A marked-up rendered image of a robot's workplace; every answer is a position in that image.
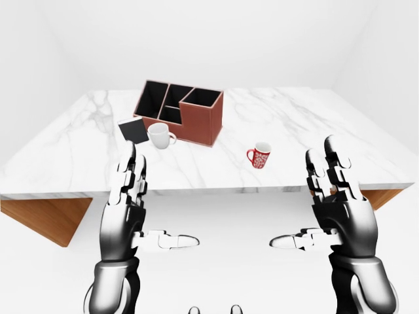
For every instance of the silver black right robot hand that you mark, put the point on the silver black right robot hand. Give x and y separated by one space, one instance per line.
347 222

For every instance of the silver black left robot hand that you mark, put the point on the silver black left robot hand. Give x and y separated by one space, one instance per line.
118 225

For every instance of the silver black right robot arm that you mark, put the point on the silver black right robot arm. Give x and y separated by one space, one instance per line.
363 284

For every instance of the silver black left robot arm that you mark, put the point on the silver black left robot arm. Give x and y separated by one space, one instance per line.
113 288

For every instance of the white mug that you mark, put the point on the white mug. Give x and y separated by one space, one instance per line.
159 135

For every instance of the red patterned mug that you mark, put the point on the red patterned mug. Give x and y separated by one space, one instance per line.
259 156

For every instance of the red-brown desk caddy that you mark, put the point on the red-brown desk caddy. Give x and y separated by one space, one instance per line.
186 112

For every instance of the wooden table base panel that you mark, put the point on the wooden table base panel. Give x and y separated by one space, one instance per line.
46 219
381 198

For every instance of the small dark rounded shape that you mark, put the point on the small dark rounded shape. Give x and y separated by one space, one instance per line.
236 309
193 310

